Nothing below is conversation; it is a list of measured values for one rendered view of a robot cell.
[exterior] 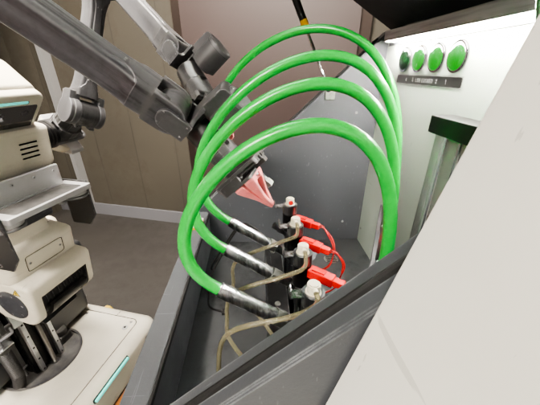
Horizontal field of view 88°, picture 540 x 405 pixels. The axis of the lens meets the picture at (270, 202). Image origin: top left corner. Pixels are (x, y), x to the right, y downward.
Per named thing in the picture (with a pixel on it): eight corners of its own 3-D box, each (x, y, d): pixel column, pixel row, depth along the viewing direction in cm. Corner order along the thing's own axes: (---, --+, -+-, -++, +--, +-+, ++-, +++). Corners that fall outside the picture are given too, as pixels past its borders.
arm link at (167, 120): (163, 97, 51) (150, 121, 44) (201, 47, 45) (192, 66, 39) (216, 137, 57) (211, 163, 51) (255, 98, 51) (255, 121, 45)
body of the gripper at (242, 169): (259, 165, 48) (230, 132, 47) (221, 198, 53) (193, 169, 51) (266, 153, 54) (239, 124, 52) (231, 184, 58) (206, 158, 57)
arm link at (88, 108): (79, 116, 93) (61, 111, 88) (95, 96, 89) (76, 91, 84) (87, 138, 91) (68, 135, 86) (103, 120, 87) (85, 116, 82)
